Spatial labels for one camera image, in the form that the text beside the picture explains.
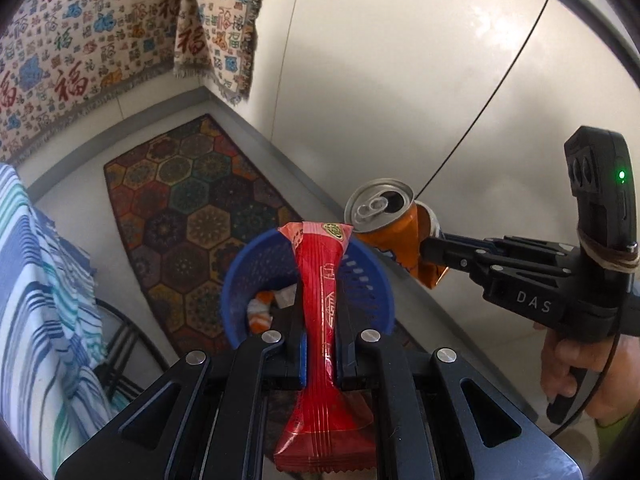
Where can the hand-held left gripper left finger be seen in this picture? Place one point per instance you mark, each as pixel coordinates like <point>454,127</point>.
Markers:
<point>299,360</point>

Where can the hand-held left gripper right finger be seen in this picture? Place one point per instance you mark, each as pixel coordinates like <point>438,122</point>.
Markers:
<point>345,360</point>

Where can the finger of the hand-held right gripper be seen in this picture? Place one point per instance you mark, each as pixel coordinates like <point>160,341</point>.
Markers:
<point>480,244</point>
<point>465,262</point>

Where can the red snack packet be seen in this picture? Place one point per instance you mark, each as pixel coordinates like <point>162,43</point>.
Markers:
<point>320,310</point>

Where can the blue plastic basket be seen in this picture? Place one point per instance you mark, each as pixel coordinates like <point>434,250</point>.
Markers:
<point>370,300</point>

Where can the orange soda can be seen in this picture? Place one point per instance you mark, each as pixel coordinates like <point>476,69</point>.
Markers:
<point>400,240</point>

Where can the person's right hand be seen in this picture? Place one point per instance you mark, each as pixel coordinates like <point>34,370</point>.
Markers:
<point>557,365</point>

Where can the hexagon patterned rug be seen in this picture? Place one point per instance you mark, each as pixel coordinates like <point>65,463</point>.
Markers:
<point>190,220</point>

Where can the cream lower cabinet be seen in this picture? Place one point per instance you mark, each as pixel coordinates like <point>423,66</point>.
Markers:
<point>400,60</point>

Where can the blue striped tablecloth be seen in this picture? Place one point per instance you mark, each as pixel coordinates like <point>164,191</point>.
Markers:
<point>35,310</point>

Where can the small patterned cloth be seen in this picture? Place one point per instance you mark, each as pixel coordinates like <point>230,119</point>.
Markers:
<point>220,25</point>

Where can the large patterned cloth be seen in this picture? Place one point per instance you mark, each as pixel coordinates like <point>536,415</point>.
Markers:
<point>75,50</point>

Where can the black metal table frame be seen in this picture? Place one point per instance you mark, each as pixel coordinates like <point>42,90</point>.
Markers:
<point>127,355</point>

